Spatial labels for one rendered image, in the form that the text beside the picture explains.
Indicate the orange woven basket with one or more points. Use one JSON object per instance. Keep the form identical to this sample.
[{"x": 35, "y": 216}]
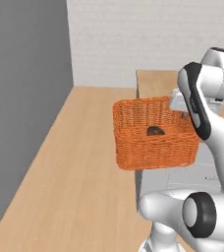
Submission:
[{"x": 156, "y": 152}]

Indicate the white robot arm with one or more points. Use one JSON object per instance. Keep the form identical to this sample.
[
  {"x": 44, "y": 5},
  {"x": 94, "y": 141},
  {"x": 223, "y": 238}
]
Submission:
[{"x": 222, "y": 138}]

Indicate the brown bread loaf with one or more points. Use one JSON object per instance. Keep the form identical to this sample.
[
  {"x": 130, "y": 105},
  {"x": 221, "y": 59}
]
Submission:
[{"x": 155, "y": 131}]

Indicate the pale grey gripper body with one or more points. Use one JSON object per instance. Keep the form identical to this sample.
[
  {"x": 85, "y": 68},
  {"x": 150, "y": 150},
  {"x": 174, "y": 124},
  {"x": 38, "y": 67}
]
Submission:
[{"x": 178, "y": 101}]

